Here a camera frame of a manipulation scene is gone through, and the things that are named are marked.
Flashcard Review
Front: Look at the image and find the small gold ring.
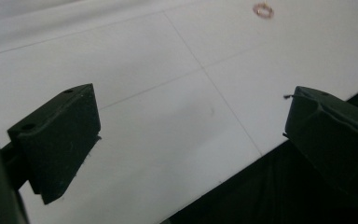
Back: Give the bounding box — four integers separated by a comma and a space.
252, 2, 275, 20

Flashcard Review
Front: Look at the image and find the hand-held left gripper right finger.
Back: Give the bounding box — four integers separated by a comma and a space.
282, 86, 358, 206

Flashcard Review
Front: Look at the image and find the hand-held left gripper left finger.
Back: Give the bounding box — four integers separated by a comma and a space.
0, 83, 103, 205

